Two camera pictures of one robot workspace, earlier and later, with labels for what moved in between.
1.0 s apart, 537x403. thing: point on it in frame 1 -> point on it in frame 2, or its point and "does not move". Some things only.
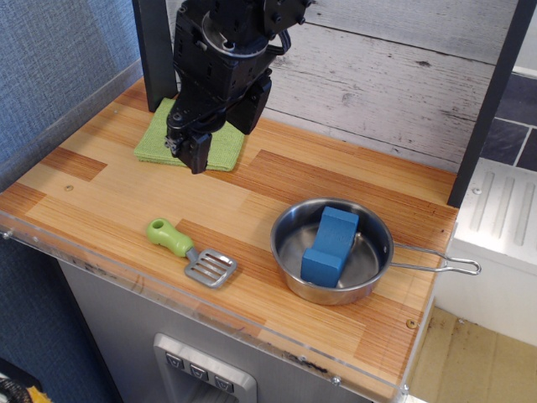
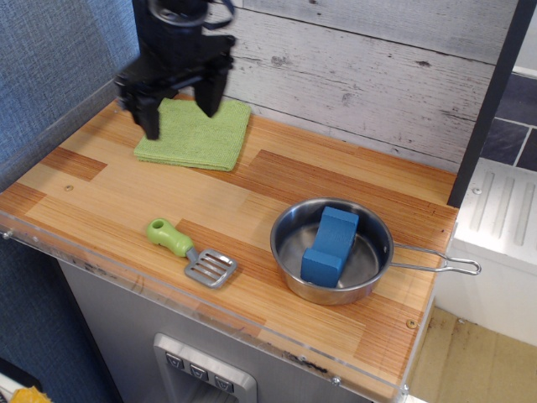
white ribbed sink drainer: [499, 210] does not move
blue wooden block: [335, 237] does not move
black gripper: [207, 81] -> [170, 57]
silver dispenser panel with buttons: [190, 375] does not move
